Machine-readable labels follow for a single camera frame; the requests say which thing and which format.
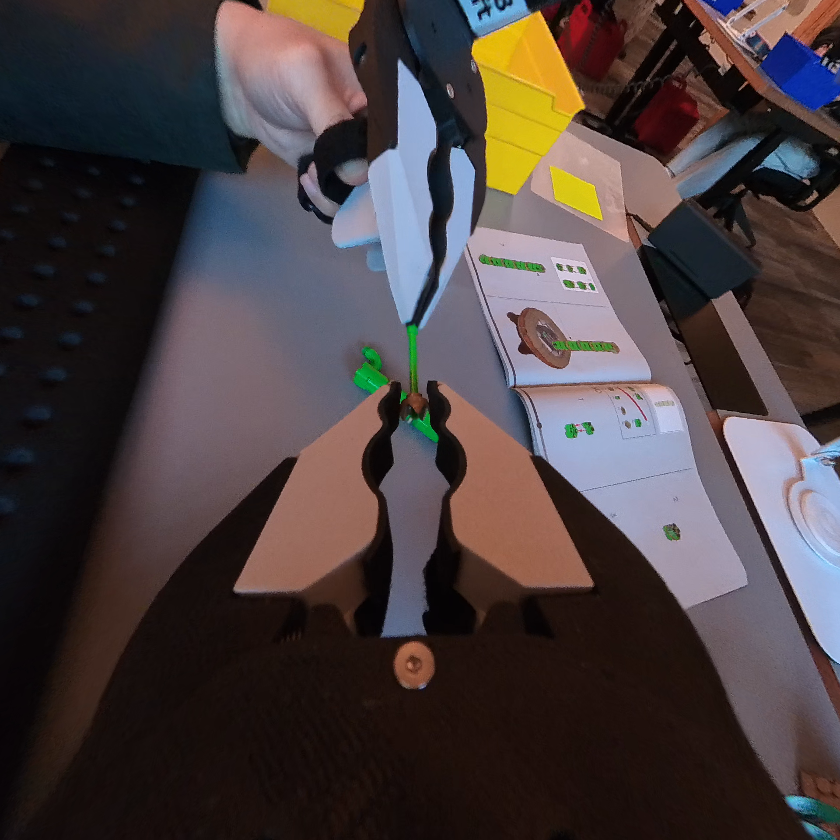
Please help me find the white document stand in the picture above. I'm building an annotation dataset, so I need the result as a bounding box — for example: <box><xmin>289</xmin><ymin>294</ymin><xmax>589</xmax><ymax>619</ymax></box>
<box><xmin>722</xmin><ymin>415</ymin><xmax>840</xmax><ymax>665</ymax></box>

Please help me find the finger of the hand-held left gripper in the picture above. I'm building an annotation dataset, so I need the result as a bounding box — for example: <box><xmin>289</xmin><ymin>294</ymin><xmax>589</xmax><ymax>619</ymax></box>
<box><xmin>415</xmin><ymin>148</ymin><xmax>477</xmax><ymax>330</ymax></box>
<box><xmin>367</xmin><ymin>59</ymin><xmax>455</xmax><ymax>324</ymax></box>

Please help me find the red container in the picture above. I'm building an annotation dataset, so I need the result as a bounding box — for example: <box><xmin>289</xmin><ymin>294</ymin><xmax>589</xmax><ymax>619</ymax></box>
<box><xmin>556</xmin><ymin>0</ymin><xmax>629</xmax><ymax>81</ymax></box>
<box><xmin>632</xmin><ymin>77</ymin><xmax>701</xmax><ymax>156</ymax></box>

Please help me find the green bamboo stalk model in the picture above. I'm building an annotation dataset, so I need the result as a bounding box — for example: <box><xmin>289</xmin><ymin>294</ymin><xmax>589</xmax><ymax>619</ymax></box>
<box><xmin>352</xmin><ymin>346</ymin><xmax>441</xmax><ymax>445</ymax></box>

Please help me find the clear sheet with yellow square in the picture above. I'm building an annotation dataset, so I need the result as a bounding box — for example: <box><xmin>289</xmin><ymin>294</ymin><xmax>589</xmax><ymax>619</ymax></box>
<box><xmin>530</xmin><ymin>134</ymin><xmax>630</xmax><ymax>242</ymax></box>

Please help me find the open instruction booklet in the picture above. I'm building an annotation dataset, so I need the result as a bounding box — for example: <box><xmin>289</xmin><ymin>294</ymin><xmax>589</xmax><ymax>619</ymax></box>
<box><xmin>465</xmin><ymin>226</ymin><xmax>749</xmax><ymax>611</ymax></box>

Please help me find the green sprig with leaves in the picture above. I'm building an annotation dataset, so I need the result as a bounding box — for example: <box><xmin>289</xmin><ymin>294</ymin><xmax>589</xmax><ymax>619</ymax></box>
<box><xmin>785</xmin><ymin>794</ymin><xmax>840</xmax><ymax>839</ymax></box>

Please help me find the thin green stem tan collar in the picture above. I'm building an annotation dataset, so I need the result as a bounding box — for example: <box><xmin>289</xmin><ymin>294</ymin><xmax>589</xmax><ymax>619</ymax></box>
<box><xmin>400</xmin><ymin>323</ymin><xmax>431</xmax><ymax>422</ymax></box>

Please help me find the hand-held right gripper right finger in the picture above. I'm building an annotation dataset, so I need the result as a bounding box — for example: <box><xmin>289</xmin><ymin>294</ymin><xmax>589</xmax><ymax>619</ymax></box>
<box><xmin>422</xmin><ymin>381</ymin><xmax>595</xmax><ymax>637</ymax></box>

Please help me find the long background work table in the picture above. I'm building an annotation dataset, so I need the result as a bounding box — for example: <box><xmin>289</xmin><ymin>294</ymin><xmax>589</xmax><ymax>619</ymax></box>
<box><xmin>676</xmin><ymin>0</ymin><xmax>840</xmax><ymax>148</ymax></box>

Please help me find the person's left forearm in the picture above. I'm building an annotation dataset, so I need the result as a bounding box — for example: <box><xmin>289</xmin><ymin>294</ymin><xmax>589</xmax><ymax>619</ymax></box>
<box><xmin>0</xmin><ymin>0</ymin><xmax>260</xmax><ymax>175</ymax></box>

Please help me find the yellow plastic bin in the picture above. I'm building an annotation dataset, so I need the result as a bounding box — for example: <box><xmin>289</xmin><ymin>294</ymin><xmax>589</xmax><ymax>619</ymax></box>
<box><xmin>262</xmin><ymin>0</ymin><xmax>586</xmax><ymax>196</ymax></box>

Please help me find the black power adapter box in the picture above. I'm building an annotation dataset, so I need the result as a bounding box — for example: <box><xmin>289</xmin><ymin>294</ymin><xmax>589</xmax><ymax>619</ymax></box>
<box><xmin>642</xmin><ymin>199</ymin><xmax>762</xmax><ymax>322</ymax></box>

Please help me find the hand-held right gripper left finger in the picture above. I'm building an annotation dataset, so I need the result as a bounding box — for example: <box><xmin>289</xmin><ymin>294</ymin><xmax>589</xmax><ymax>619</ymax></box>
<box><xmin>234</xmin><ymin>382</ymin><xmax>403</xmax><ymax>637</ymax></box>

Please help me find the grey desk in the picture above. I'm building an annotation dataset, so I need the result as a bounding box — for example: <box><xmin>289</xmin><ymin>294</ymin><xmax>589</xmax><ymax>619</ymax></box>
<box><xmin>26</xmin><ymin>121</ymin><xmax>840</xmax><ymax>840</ymax></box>

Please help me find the person's left hand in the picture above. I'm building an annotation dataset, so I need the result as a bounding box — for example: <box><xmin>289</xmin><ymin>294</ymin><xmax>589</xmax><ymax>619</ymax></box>
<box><xmin>217</xmin><ymin>0</ymin><xmax>371</xmax><ymax>214</ymax></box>

